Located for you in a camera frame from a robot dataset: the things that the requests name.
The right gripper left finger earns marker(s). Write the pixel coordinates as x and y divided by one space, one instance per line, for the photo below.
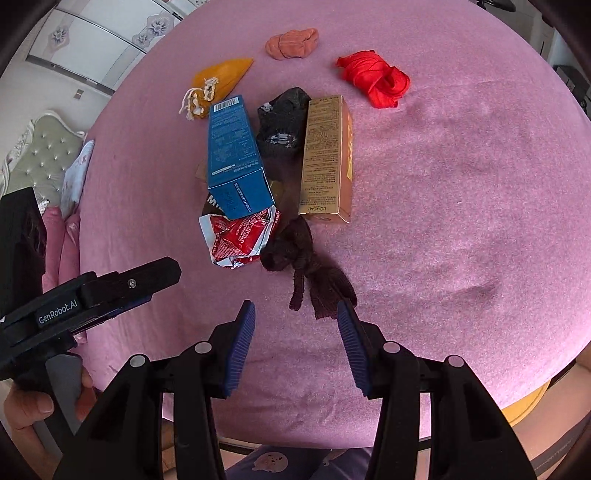
121 436

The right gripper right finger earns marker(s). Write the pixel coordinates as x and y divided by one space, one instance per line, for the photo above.
470 436

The red white snack wrapper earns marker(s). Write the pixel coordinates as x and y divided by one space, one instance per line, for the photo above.
234 243

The blue cardboard box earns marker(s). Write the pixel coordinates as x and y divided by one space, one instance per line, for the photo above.
235 172

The dark brown knotted stocking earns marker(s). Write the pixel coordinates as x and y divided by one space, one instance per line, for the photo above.
327 284

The orange drawstring pouch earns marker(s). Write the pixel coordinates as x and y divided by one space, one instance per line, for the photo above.
212 85

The gold cardboard box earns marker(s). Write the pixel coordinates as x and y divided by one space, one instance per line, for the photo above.
327 174

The dark grey sock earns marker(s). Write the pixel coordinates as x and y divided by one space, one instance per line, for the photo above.
282 124

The red knotted cloth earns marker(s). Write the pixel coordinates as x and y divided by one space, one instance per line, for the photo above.
384 85

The salmon sock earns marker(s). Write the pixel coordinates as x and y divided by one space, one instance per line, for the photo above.
294 44

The person left hand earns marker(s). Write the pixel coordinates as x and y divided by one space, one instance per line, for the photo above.
22 410

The pink rolled quilt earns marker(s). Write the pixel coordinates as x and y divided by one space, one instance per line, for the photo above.
62 258

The light blue patterned pillow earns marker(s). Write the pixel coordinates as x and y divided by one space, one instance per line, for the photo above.
74 180

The green tufted headboard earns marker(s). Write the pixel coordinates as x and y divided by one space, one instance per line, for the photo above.
40 158

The white wardrobe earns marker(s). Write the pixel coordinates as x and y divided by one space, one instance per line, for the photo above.
99 42

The black swivel chair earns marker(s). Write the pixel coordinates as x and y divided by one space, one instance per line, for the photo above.
504 5

